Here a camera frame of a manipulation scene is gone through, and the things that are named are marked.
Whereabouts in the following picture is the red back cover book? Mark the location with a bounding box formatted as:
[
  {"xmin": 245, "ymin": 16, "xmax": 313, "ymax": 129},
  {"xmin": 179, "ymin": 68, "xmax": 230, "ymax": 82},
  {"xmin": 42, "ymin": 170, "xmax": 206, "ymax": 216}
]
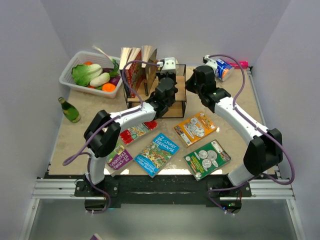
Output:
[{"xmin": 125, "ymin": 47, "xmax": 142, "ymax": 91}]

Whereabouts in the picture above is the dark brown cover book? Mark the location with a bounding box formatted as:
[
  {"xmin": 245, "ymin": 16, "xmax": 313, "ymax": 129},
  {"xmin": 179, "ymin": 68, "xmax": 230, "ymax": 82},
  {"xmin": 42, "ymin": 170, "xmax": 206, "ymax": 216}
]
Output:
[{"xmin": 141, "ymin": 45, "xmax": 158, "ymax": 96}]

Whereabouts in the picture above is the black floral cover book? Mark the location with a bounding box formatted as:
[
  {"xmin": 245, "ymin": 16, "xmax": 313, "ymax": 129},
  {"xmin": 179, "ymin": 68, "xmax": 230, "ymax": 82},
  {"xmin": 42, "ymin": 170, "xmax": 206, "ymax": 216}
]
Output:
[{"xmin": 119, "ymin": 47, "xmax": 133, "ymax": 75}]

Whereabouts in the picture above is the blue 26-storey treehouse book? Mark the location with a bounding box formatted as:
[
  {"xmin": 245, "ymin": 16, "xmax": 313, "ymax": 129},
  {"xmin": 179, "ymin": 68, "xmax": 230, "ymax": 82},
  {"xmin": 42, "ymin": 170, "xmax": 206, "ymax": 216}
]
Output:
[{"xmin": 134, "ymin": 133, "xmax": 180, "ymax": 178}]

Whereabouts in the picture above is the green back cover book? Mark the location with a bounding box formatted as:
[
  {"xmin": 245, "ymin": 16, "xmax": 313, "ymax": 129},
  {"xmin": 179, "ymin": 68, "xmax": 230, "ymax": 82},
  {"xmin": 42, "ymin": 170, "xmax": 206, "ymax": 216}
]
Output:
[{"xmin": 183, "ymin": 139, "xmax": 232, "ymax": 181}]

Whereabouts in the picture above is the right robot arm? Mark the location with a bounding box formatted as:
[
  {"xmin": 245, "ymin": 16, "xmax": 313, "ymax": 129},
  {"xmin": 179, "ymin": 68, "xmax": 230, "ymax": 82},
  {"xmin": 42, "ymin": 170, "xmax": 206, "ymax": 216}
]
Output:
[{"xmin": 185, "ymin": 65, "xmax": 283, "ymax": 197}]

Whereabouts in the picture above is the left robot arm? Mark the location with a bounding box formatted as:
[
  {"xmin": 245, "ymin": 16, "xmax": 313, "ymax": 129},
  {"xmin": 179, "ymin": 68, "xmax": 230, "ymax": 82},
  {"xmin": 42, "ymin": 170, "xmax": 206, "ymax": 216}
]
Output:
[{"xmin": 84, "ymin": 77, "xmax": 178, "ymax": 196}]

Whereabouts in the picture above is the orange back cover book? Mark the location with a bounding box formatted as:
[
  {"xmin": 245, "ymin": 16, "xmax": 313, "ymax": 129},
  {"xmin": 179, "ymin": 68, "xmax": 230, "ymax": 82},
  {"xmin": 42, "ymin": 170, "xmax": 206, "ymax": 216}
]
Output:
[{"xmin": 173, "ymin": 111, "xmax": 218, "ymax": 147}]

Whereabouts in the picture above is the pink box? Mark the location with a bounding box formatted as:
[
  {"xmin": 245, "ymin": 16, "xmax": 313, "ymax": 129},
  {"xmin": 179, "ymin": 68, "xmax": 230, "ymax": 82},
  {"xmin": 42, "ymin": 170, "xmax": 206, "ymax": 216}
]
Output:
[{"xmin": 232, "ymin": 61, "xmax": 249, "ymax": 69}]

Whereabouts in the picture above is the purple toy eggplant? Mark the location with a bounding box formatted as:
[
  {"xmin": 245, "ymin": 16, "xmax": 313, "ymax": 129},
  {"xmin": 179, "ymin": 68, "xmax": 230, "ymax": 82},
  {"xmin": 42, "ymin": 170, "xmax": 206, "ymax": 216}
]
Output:
[{"xmin": 109, "ymin": 75, "xmax": 121, "ymax": 86}]

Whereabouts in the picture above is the red treehouse book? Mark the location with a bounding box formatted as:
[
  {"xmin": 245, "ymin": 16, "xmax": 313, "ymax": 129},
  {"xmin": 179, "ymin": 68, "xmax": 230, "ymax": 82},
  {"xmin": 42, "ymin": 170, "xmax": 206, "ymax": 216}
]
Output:
[{"xmin": 119, "ymin": 120, "xmax": 158, "ymax": 146}]

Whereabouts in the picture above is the orange toy carrot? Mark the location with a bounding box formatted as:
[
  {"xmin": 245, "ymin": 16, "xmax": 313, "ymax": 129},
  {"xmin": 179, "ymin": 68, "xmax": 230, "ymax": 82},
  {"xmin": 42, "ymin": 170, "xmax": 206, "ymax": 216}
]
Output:
[{"xmin": 101, "ymin": 82, "xmax": 116, "ymax": 93}]

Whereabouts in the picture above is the white toy radish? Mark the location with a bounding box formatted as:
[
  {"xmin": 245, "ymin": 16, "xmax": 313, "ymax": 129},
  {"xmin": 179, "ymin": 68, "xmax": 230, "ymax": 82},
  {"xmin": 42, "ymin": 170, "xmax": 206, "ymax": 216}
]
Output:
[{"xmin": 89, "ymin": 72, "xmax": 110, "ymax": 88}]

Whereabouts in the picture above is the purple 117-storey treehouse book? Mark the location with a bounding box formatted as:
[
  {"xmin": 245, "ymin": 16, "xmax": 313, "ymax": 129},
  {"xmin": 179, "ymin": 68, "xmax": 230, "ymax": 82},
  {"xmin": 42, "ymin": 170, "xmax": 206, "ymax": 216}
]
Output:
[{"xmin": 105, "ymin": 141, "xmax": 134, "ymax": 177}]

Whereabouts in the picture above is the white plastic basket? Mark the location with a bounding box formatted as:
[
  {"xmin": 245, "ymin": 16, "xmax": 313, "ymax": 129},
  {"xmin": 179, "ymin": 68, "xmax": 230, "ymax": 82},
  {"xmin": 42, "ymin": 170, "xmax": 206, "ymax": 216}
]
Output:
[{"xmin": 59, "ymin": 51, "xmax": 122, "ymax": 99}]

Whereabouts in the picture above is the toy cabbage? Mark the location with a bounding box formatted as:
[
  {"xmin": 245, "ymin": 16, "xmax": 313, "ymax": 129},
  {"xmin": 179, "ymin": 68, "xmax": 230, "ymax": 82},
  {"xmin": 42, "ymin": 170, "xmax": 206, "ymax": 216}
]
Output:
[{"xmin": 71, "ymin": 64, "xmax": 103, "ymax": 87}]

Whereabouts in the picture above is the green glass bottle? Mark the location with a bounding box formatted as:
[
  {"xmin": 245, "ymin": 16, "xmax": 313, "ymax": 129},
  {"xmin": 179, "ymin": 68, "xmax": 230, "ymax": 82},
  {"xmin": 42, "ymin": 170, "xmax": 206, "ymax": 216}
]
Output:
[{"xmin": 58, "ymin": 97, "xmax": 81, "ymax": 123}]

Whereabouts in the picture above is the wood and wire shelf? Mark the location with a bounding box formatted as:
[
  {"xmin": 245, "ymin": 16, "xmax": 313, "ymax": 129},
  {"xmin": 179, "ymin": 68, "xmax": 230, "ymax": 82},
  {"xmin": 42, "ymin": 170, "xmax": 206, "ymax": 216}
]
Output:
[{"xmin": 123, "ymin": 64, "xmax": 187, "ymax": 119}]

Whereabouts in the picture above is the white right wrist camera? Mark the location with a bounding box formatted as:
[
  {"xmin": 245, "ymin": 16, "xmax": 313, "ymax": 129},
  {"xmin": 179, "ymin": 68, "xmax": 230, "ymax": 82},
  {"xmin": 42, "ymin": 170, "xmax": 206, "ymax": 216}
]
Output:
[{"xmin": 202, "ymin": 55, "xmax": 218, "ymax": 71}]

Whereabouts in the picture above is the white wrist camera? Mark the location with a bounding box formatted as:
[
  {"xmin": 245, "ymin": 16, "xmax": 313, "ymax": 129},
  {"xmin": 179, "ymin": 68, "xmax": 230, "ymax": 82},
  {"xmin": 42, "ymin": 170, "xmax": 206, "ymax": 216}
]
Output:
[
  {"xmin": 202, "ymin": 55, "xmax": 218, "ymax": 71},
  {"xmin": 157, "ymin": 57, "xmax": 176, "ymax": 74}
]

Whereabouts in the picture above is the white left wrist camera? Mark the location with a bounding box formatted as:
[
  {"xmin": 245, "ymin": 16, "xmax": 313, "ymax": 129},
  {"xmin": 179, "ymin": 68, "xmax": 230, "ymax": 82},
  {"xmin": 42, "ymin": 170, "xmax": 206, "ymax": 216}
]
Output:
[{"xmin": 157, "ymin": 57, "xmax": 176, "ymax": 74}]

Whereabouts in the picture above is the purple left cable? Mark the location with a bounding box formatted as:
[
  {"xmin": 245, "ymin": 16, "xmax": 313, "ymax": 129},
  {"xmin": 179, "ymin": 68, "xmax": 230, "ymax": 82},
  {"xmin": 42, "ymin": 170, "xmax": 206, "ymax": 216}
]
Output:
[{"xmin": 62, "ymin": 59, "xmax": 163, "ymax": 215}]

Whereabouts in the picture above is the black front frame bar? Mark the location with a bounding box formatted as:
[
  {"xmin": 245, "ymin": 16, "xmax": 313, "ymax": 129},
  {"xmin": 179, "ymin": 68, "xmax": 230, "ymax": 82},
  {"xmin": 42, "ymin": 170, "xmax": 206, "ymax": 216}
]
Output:
[{"xmin": 74, "ymin": 175, "xmax": 252, "ymax": 210}]

